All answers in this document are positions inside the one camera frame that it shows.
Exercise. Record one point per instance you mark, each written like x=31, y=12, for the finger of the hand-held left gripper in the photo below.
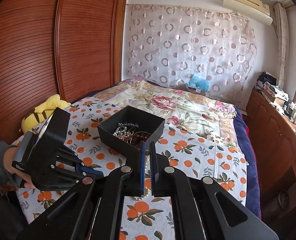
x=90, y=172
x=70, y=156

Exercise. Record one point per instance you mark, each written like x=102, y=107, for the person's left hand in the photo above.
x=9, y=162

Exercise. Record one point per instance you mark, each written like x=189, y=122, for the brown slatted wardrobe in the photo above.
x=38, y=55

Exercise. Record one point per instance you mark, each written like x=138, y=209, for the black square box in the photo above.
x=118, y=145

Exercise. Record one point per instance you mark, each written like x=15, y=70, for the yellow plush toy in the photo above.
x=48, y=106

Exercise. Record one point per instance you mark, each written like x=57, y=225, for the orange fruit print cloth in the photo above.
x=187, y=160

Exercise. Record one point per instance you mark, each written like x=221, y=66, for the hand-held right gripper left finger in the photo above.
x=142, y=170

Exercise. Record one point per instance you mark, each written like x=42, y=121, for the small cardboard box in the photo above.
x=195, y=90

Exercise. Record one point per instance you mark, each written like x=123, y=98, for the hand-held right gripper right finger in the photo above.
x=153, y=172

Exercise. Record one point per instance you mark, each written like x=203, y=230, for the tied beige window curtain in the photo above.
x=281, y=42

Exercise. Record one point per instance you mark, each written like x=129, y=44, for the circle pattern sheer curtain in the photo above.
x=187, y=47

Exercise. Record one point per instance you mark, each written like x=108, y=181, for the wall air conditioner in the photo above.
x=247, y=3

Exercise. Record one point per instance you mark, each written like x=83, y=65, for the white pearl strand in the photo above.
x=141, y=198

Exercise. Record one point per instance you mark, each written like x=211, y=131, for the group of small bottles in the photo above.
x=295, y=113

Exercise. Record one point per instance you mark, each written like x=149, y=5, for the long wooden cabinet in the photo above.
x=270, y=135

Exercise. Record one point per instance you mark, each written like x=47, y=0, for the dark rhinestone brooch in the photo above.
x=128, y=124

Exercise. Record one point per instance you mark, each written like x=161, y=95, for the floral quilt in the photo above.
x=167, y=105

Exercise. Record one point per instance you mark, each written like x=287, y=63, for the dark blue blanket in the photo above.
x=247, y=155

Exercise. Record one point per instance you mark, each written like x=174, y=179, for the pile of dark clothes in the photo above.
x=265, y=80

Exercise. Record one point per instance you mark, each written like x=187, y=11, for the blue plastic bag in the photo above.
x=199, y=82

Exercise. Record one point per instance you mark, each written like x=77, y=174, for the stack of books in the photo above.
x=275, y=95

